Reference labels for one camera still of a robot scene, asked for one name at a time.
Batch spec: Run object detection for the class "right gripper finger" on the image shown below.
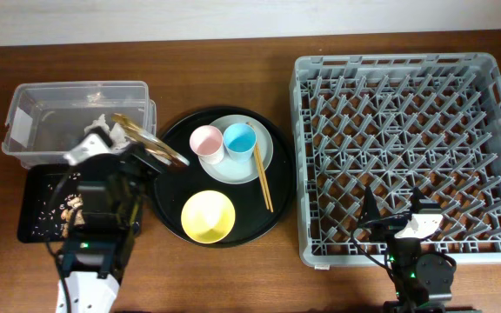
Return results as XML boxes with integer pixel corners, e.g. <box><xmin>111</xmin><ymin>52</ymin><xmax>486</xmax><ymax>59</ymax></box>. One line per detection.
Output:
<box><xmin>360</xmin><ymin>187</ymin><xmax>381</xmax><ymax>223</ymax></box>
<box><xmin>410</xmin><ymin>187</ymin><xmax>440</xmax><ymax>214</ymax></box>

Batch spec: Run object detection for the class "gold snack wrapper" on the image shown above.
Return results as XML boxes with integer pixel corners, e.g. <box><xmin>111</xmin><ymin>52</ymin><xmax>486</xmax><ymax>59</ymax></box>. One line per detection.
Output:
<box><xmin>112</xmin><ymin>113</ymin><xmax>190</xmax><ymax>167</ymax></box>

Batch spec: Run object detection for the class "pink cup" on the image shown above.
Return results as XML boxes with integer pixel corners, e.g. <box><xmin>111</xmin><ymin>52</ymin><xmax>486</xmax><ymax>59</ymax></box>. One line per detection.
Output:
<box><xmin>189</xmin><ymin>125</ymin><xmax>224</xmax><ymax>165</ymax></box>

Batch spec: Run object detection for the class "food scraps and rice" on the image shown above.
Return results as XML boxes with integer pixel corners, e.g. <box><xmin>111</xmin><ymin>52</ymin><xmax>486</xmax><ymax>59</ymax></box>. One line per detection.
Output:
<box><xmin>29</xmin><ymin>172</ymin><xmax>83</xmax><ymax>242</ymax></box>

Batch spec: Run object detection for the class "yellow bowl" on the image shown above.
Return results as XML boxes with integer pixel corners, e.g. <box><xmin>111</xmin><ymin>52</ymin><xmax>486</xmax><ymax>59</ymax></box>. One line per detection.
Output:
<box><xmin>181</xmin><ymin>190</ymin><xmax>236</xmax><ymax>244</ymax></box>

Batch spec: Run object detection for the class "blue cup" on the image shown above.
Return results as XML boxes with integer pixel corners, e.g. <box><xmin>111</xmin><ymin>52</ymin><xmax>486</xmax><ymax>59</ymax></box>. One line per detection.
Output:
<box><xmin>223</xmin><ymin>123</ymin><xmax>257</xmax><ymax>163</ymax></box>

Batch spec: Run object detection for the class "white napkin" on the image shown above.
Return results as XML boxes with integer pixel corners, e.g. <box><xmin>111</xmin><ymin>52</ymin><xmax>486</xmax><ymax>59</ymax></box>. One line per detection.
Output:
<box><xmin>84</xmin><ymin>114</ymin><xmax>130</xmax><ymax>150</ymax></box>

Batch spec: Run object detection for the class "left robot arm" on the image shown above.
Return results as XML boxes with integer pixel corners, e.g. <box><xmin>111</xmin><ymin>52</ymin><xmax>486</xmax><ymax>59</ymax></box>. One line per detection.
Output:
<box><xmin>52</xmin><ymin>143</ymin><xmax>164</xmax><ymax>312</ymax></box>

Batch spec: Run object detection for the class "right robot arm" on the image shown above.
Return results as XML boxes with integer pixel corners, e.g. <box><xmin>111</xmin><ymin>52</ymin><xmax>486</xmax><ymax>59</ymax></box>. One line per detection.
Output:
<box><xmin>357</xmin><ymin>188</ymin><xmax>457</xmax><ymax>313</ymax></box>

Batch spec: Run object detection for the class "grey dishwasher rack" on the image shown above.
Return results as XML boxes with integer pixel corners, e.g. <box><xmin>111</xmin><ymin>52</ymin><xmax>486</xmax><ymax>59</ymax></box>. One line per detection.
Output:
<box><xmin>290</xmin><ymin>52</ymin><xmax>501</xmax><ymax>269</ymax></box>

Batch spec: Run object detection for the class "round black serving tray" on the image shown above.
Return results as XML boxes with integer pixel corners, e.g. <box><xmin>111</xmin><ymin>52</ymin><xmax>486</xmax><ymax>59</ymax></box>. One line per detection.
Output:
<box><xmin>150</xmin><ymin>106</ymin><xmax>297</xmax><ymax>248</ymax></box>

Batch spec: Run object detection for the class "black rectangular tray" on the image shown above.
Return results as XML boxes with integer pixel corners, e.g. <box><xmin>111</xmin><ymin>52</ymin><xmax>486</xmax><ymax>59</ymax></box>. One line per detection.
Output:
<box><xmin>17</xmin><ymin>163</ymin><xmax>144</xmax><ymax>243</ymax></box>

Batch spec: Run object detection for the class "pale grey plate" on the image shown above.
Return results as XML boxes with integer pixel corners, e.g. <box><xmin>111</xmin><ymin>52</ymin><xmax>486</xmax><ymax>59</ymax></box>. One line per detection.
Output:
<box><xmin>200</xmin><ymin>115</ymin><xmax>274</xmax><ymax>184</ymax></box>

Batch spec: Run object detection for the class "clear plastic bin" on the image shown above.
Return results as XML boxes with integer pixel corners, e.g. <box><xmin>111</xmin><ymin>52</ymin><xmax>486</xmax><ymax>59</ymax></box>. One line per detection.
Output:
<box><xmin>2</xmin><ymin>81</ymin><xmax>157</xmax><ymax>169</ymax></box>

